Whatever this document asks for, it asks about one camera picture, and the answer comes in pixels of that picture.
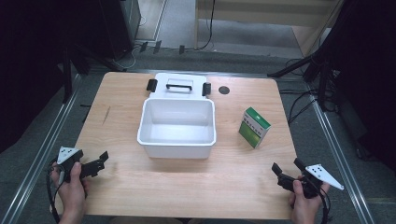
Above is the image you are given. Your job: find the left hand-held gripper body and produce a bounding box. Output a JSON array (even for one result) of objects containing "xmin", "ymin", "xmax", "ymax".
[{"xmin": 56, "ymin": 146, "xmax": 85, "ymax": 182}]

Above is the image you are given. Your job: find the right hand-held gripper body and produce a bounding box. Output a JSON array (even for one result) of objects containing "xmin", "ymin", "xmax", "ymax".
[{"xmin": 292, "ymin": 163, "xmax": 346, "ymax": 200}]

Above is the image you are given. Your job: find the person's left hand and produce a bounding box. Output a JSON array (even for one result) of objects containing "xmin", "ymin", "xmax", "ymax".
[{"xmin": 50, "ymin": 161, "xmax": 90, "ymax": 218}]

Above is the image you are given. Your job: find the person's right hand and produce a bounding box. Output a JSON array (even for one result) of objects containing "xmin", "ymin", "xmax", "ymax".
[{"xmin": 289, "ymin": 179, "xmax": 331, "ymax": 224}]

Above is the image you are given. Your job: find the green and white carton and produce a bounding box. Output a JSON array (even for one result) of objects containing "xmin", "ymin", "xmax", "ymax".
[{"xmin": 238, "ymin": 106, "xmax": 272, "ymax": 149}]

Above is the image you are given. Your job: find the black stand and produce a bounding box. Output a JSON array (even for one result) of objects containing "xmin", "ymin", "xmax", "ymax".
[
  {"xmin": 60, "ymin": 43, "xmax": 128, "ymax": 105},
  {"xmin": 266, "ymin": 46, "xmax": 335, "ymax": 112}
]

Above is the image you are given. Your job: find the white plastic storage box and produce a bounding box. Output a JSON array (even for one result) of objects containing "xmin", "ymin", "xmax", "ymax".
[{"xmin": 136, "ymin": 72, "xmax": 217, "ymax": 160}]

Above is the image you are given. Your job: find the black curtain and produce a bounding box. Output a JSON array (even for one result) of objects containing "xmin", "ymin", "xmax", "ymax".
[
  {"xmin": 0, "ymin": 0, "xmax": 108, "ymax": 154},
  {"xmin": 314, "ymin": 0, "xmax": 396, "ymax": 172}
]

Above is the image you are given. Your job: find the black cabinet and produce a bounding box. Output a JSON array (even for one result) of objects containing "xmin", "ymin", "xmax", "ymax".
[{"xmin": 98, "ymin": 0, "xmax": 142, "ymax": 61}]

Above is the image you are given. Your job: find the light wooden furniture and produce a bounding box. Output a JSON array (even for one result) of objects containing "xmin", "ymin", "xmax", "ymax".
[{"xmin": 193, "ymin": 0, "xmax": 346, "ymax": 58}]

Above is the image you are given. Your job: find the metal floor rail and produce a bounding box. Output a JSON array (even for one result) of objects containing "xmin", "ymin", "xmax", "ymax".
[
  {"xmin": 0, "ymin": 74, "xmax": 83, "ymax": 224},
  {"xmin": 306, "ymin": 83, "xmax": 376, "ymax": 224}
]

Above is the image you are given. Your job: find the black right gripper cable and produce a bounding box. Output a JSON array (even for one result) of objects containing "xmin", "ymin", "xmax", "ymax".
[{"xmin": 316, "ymin": 186, "xmax": 331, "ymax": 224}]

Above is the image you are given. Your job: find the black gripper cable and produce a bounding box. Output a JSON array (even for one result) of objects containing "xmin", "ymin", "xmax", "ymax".
[
  {"xmin": 316, "ymin": 186, "xmax": 331, "ymax": 224},
  {"xmin": 46, "ymin": 158, "xmax": 67, "ymax": 224}
]

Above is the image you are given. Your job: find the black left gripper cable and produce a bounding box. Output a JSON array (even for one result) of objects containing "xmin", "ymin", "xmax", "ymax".
[{"xmin": 46, "ymin": 158, "xmax": 67, "ymax": 224}]

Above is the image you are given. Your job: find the black floor cable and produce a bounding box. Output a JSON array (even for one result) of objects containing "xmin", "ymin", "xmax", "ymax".
[{"xmin": 278, "ymin": 57, "xmax": 321, "ymax": 127}]

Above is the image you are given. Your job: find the white floor cable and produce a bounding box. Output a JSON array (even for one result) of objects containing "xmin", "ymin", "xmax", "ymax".
[{"xmin": 115, "ymin": 13, "xmax": 148, "ymax": 71}]

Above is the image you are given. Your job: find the black hanging cable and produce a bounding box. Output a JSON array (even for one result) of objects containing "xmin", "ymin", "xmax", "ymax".
[{"xmin": 197, "ymin": 0, "xmax": 217, "ymax": 51}]

